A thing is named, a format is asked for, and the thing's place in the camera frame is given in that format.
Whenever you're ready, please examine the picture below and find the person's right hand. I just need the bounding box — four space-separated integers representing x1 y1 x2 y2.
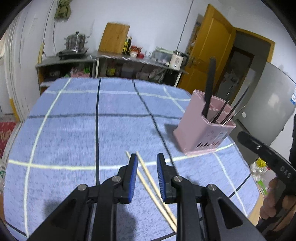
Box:
259 178 295 232

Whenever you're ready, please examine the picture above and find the blue checked tablecloth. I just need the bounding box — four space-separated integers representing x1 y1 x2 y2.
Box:
4 78 259 240

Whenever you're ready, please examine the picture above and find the white electric kettle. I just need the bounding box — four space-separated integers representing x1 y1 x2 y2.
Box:
169 50 189 70

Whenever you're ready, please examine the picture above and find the black induction cooker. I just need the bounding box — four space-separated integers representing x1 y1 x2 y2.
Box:
57 48 88 60

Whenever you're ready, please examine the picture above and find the steel kitchen counter left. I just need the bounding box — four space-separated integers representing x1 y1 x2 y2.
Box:
35 56 96 94

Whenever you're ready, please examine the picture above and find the steel kitchen counter right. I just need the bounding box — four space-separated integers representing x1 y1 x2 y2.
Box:
91 51 187 87

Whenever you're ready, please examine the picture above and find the pink small basket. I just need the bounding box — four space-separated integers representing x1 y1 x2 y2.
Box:
70 68 90 78

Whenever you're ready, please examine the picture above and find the clear plastic storage box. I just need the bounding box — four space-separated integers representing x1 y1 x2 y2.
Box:
152 47 173 66

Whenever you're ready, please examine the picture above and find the green hanging cloth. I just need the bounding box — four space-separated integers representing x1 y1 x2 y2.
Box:
55 0 71 20

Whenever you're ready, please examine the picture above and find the wooden cutting board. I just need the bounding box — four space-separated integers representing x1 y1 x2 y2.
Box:
98 22 130 54

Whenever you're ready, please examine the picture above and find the dark sauce bottle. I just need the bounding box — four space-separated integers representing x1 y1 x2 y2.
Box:
122 37 132 55

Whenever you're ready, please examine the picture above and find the red lidded jar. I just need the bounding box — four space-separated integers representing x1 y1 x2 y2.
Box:
129 46 142 58

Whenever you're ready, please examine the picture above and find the yellow wooden door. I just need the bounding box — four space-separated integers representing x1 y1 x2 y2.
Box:
177 4 236 93

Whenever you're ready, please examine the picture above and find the dark grey chopstick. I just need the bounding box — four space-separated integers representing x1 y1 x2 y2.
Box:
221 105 246 126

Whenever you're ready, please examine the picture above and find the steel kitchen counter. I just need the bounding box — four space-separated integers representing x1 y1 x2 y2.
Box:
35 56 96 94
91 51 187 87

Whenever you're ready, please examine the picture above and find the pink plastic utensil basket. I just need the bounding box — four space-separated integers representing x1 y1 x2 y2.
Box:
173 90 236 156

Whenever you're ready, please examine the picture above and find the silver refrigerator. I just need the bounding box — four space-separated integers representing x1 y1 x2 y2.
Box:
227 60 296 167

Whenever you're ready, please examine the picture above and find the stainless steel steamer pot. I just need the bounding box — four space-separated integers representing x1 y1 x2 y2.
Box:
64 31 90 50

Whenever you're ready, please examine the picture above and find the yellow snack bag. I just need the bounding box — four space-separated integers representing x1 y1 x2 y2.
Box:
250 158 270 186

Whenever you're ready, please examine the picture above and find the red patterned rug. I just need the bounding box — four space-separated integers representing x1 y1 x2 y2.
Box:
0 121 16 158

